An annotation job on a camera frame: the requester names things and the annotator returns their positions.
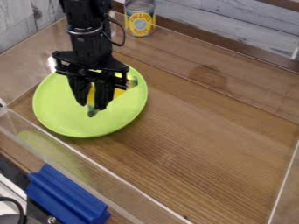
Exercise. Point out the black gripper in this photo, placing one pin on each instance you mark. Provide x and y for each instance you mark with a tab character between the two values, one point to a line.
90	63

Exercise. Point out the yellow toy banana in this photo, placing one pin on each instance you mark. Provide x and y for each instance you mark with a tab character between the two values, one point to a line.
99	99

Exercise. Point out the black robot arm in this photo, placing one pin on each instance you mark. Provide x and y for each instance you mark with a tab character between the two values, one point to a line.
87	16

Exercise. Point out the green round plate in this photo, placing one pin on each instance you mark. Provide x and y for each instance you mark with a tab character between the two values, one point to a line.
64	117

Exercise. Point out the yellow labelled tin can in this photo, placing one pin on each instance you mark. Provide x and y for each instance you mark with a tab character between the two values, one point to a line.
140	17

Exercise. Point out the blue plastic block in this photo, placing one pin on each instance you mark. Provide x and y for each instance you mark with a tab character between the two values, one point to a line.
64	199

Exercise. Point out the clear acrylic front wall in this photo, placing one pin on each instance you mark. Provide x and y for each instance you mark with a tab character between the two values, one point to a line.
32	147

